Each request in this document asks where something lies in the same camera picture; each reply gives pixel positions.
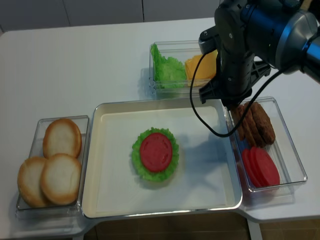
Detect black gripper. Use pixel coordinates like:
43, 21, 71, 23
199, 47, 271, 107

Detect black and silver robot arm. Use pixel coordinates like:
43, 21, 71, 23
198, 0, 320, 107

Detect yellow cheese slices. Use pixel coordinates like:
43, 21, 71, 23
184, 50, 218, 81

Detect clear lettuce and cheese container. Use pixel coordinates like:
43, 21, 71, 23
149, 40, 202, 99

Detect green lettuce leaves in container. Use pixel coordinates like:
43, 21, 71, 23
150, 43, 187, 89

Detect green lettuce leaf on tray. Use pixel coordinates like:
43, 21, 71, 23
131, 127, 179, 183

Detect brown patty left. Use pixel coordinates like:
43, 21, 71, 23
231, 105, 257, 147

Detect brown patty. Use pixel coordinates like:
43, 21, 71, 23
231, 105, 257, 147
245, 109, 266, 148
250, 102, 276, 145

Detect brown patty right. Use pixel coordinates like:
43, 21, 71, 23
250, 102, 276, 145

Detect brown patty middle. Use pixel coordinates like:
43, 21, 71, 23
245, 109, 266, 148

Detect red tomato slice back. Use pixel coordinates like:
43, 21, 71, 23
242, 149, 256, 187

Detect clear patty and tomato container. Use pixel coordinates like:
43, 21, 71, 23
230, 96, 308, 195

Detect red tomato slice middle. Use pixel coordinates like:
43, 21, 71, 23
248, 147, 263, 188

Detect red tomato slice front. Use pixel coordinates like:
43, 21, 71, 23
253, 148, 280, 187

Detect white tray liner paper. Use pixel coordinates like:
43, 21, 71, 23
96, 108, 241, 216

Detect red tomato slice on tray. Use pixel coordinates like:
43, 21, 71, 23
139, 132, 173, 173

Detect white metal tray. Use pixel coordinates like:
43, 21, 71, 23
81, 98, 243, 219

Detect back bun half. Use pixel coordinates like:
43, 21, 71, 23
42, 118, 82, 159

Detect bun half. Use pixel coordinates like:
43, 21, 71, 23
40, 153, 82, 205
17, 156, 50, 208
42, 118, 82, 159

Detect front right bun half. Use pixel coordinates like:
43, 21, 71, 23
40, 153, 82, 205

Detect clear plastic bun container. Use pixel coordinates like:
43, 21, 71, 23
15, 115, 90, 219

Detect front left bun half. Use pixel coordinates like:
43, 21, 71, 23
17, 156, 50, 208

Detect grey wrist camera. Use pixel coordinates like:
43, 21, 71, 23
198, 26, 221, 55

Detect black camera cable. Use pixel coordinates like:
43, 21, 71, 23
189, 51, 286, 138

